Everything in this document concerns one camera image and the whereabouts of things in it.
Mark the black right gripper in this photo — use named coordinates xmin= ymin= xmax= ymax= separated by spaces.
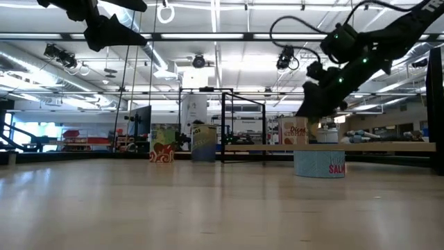
xmin=296 ymin=63 xmax=382 ymax=118

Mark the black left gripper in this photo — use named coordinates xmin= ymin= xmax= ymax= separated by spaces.
xmin=36 ymin=0 xmax=148 ymax=53

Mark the short white can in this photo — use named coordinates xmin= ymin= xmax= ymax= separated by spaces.
xmin=315 ymin=127 xmax=339 ymax=144

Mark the diced tomato can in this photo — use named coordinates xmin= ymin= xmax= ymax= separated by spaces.
xmin=278 ymin=116 xmax=309 ymax=145

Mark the light blue salmon can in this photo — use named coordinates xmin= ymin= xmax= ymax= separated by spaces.
xmin=293 ymin=150 xmax=346 ymax=179

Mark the tall blue green can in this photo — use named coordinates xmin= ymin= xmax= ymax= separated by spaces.
xmin=191 ymin=124 xmax=219 ymax=163

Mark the can with red swirl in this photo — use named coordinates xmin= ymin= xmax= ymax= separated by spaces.
xmin=148 ymin=124 xmax=177 ymax=164

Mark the dark monitor on arm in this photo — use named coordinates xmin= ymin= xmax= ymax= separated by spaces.
xmin=123 ymin=105 xmax=153 ymax=140

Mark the wooden shelf board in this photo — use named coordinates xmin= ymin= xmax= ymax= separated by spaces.
xmin=224 ymin=142 xmax=437 ymax=153

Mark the rolled blue white material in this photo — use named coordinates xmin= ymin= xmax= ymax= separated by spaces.
xmin=341 ymin=129 xmax=382 ymax=144

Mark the wooden background counter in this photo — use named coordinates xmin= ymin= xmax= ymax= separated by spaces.
xmin=338 ymin=112 xmax=428 ymax=143

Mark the black bar with light strips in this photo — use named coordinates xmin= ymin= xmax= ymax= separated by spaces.
xmin=0 ymin=32 xmax=444 ymax=44

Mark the white cylindrical column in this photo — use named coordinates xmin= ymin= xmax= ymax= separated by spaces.
xmin=180 ymin=93 xmax=208 ymax=135

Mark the rack with red bins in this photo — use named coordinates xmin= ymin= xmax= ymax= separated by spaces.
xmin=61 ymin=129 xmax=112 ymax=152

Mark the black background railing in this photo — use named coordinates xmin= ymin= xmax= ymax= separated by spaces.
xmin=0 ymin=99 xmax=46 ymax=153

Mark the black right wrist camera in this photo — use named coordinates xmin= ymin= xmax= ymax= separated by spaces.
xmin=305 ymin=60 xmax=327 ymax=81

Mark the white looped cable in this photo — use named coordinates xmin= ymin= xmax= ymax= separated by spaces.
xmin=156 ymin=0 xmax=176 ymax=24

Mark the hanging black cable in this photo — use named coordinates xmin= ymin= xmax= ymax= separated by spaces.
xmin=112 ymin=44 xmax=130 ymax=153
xmin=148 ymin=0 xmax=159 ymax=107

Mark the hanging black camera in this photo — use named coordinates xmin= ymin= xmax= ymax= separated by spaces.
xmin=276 ymin=44 xmax=300 ymax=72

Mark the black ceiling camera cluster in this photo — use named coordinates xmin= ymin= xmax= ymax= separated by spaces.
xmin=43 ymin=43 xmax=91 ymax=76

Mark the hanging thin cable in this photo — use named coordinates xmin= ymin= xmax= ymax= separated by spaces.
xmin=125 ymin=44 xmax=139 ymax=151

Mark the round black ceiling camera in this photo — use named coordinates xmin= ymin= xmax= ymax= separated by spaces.
xmin=192 ymin=53 xmax=206 ymax=69

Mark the thin black background frame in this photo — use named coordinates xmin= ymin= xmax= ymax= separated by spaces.
xmin=178 ymin=85 xmax=235 ymax=140

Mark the black metal shelf frame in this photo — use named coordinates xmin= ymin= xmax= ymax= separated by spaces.
xmin=221 ymin=47 xmax=444 ymax=174

